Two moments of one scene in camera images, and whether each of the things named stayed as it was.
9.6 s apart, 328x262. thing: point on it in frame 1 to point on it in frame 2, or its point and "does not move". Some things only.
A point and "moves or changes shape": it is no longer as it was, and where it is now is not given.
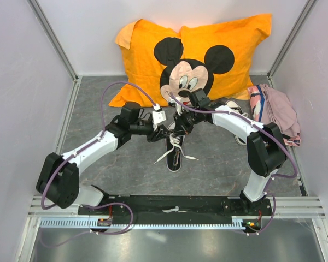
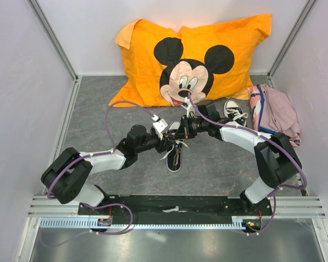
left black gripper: x=158 y=134 to x=164 y=144
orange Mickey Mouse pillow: x=218 y=55 does not move
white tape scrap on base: x=176 y=209 does not move
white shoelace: x=176 y=141 moves or changes shape
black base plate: x=176 y=207 does not move
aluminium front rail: x=286 y=207 does not move
